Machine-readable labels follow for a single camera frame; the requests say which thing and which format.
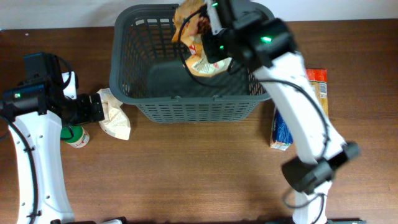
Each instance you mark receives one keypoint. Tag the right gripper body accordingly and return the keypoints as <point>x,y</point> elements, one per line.
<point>222,50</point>

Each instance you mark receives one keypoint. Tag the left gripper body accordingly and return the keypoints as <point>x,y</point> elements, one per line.
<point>82,111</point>

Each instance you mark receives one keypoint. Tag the green lid jar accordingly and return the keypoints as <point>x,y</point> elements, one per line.
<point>76,136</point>

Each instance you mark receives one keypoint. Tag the beige paper bag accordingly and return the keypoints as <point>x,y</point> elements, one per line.
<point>115,123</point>

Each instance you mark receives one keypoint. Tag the orange snack pouch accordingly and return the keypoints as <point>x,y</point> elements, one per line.
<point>191,35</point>

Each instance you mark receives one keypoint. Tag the grey plastic basket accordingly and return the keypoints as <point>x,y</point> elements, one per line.
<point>147,71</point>

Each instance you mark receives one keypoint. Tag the orange pasta packet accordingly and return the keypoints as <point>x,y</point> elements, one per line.
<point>318,81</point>

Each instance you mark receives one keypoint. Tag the blue tissue multipack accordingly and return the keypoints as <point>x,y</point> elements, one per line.
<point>281,138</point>

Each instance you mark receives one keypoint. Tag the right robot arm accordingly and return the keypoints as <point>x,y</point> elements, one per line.
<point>240,30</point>

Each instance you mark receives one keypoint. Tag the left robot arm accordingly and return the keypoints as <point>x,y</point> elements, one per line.
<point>35,112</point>

